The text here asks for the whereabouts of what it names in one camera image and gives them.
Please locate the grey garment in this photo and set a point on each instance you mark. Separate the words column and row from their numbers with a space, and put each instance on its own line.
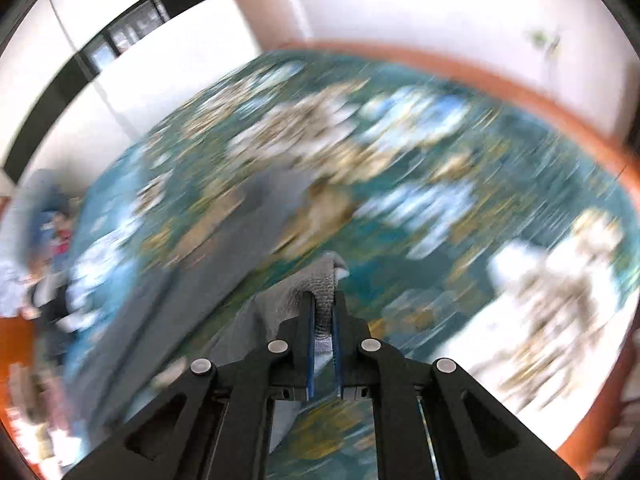
column 200, row 280

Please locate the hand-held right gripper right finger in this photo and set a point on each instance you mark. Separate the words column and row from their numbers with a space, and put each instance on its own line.
column 336, row 355

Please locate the pile of colourful clothes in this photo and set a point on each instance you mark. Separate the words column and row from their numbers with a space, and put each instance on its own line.
column 37, row 260

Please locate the dark window frame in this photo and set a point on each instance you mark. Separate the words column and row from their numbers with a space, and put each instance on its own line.
column 90, row 55

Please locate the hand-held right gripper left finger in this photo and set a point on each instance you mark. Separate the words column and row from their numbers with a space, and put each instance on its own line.
column 309, row 355

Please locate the orange wooden bed frame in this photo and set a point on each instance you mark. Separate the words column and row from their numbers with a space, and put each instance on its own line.
column 575, row 125

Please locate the teal floral bedsheet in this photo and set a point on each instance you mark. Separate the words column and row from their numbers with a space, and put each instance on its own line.
column 400, row 185

